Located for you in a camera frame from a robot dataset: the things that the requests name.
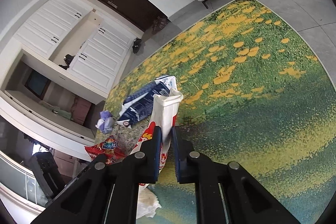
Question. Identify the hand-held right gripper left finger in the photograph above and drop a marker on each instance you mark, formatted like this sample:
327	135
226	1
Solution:
158	158

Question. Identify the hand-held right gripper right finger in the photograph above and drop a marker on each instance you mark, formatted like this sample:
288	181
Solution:
175	158

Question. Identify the white red paper bag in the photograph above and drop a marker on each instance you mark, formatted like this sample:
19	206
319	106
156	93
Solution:
165	113

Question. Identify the crumpled white tissue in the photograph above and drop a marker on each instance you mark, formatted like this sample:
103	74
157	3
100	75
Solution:
147	203

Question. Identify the red brown snack packet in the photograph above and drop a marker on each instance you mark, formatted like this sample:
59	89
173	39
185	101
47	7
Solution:
105	148

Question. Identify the dark blue carton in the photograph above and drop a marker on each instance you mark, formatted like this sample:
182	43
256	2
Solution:
141	106

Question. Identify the purple white plastic bag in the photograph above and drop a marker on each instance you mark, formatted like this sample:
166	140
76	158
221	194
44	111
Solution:
105	123

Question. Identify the pink bedding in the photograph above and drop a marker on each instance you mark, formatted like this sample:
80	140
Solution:
81	109

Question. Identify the black furniture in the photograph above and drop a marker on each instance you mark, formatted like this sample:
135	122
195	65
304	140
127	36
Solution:
46	174

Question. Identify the black shoes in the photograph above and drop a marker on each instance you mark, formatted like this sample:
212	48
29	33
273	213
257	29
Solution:
137	45

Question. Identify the dark bag on shelf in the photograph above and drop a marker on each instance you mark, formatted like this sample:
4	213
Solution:
67	61

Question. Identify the brown sandals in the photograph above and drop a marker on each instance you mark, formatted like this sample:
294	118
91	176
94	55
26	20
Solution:
159	24

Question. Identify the white wall cabinet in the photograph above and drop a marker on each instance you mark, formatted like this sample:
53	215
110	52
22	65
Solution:
99	56

